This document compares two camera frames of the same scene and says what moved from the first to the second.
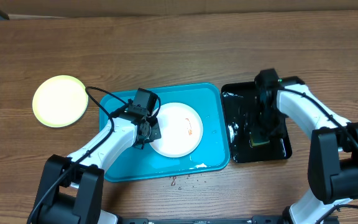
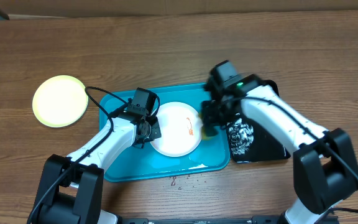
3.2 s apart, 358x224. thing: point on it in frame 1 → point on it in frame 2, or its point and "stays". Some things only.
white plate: [181, 130] stays
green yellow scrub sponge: [251, 142] → [207, 131]
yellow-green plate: [60, 101] stays
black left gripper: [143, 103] stays
